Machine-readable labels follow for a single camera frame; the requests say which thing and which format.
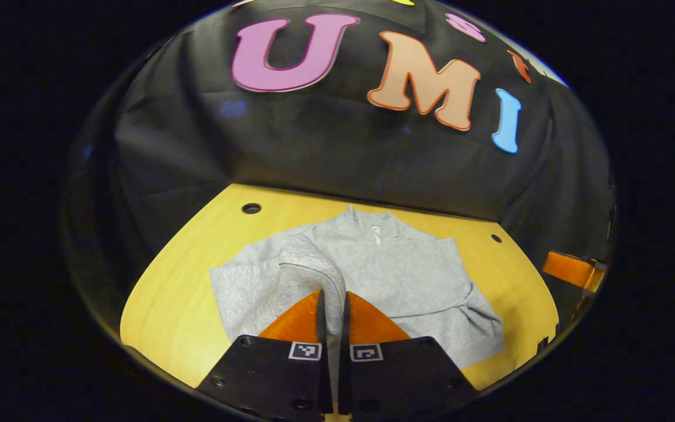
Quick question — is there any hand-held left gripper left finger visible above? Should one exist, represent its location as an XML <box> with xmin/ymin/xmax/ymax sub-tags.
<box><xmin>196</xmin><ymin>289</ymin><xmax>333</xmax><ymax>421</ymax></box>

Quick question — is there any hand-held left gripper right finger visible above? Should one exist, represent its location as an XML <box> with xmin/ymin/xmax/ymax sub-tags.
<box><xmin>339</xmin><ymin>291</ymin><xmax>479</xmax><ymax>418</ymax></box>

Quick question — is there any grey zip-neck sweatshirt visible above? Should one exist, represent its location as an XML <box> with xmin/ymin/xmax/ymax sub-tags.
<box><xmin>209</xmin><ymin>205</ymin><xmax>505</xmax><ymax>370</ymax></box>

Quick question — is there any black backdrop cloth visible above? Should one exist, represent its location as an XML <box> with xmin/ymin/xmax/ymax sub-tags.
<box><xmin>65</xmin><ymin>0</ymin><xmax>616</xmax><ymax>317</ymax></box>

